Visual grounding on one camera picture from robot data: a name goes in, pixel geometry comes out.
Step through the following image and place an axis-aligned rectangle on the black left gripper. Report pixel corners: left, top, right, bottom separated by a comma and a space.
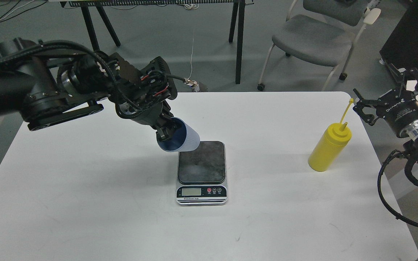
113, 56, 178, 142

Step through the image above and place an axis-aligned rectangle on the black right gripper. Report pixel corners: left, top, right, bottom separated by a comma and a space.
353, 63, 418, 138

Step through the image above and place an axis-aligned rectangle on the blue ribbed plastic cup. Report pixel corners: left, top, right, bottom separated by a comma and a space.
157, 117, 200, 152

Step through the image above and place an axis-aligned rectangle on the yellow squeeze bottle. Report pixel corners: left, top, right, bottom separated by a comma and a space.
307, 99, 354, 172

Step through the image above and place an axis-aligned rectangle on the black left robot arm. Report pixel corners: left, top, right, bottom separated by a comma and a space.
0, 38, 182, 142

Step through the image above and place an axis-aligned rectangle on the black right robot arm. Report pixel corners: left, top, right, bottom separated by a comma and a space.
353, 64, 418, 227

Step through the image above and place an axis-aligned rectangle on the digital kitchen scale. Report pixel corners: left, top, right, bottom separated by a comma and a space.
176, 141, 228, 206

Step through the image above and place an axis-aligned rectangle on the white power adapter plug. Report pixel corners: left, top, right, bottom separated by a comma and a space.
184, 79, 208, 92

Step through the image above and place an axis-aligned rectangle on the grey office chair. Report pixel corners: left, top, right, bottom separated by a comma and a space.
262, 0, 381, 91

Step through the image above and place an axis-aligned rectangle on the black legged background table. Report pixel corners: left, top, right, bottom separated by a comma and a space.
58, 0, 256, 87

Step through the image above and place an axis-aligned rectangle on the white cable on floor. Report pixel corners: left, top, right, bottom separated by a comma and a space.
189, 29, 196, 78

